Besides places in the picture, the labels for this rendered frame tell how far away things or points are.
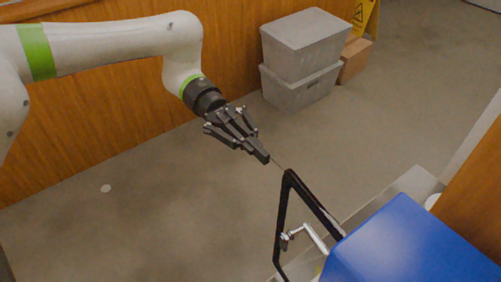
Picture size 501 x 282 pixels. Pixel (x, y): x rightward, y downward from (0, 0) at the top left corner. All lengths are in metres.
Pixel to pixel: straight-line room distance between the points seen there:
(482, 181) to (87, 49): 0.72
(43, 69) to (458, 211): 0.74
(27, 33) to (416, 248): 0.74
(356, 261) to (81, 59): 0.68
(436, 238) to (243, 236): 1.82
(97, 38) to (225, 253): 1.53
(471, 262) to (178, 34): 0.73
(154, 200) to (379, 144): 1.71
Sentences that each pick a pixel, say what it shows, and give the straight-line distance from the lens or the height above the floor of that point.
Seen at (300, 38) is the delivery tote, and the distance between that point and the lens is 2.51.
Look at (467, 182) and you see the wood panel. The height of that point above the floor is 1.58.
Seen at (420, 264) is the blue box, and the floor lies 1.60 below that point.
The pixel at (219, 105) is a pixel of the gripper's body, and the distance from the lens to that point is 0.84.
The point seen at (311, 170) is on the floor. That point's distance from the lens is 2.43.
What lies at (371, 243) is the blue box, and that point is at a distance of 0.31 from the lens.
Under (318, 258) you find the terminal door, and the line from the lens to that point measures 0.67.
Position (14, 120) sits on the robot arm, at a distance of 0.65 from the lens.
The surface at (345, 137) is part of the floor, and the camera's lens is 2.71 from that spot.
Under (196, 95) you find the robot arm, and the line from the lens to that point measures 0.85.
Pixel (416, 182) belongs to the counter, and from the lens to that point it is 1.28.
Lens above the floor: 1.86
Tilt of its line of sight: 47 degrees down
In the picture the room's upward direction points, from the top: straight up
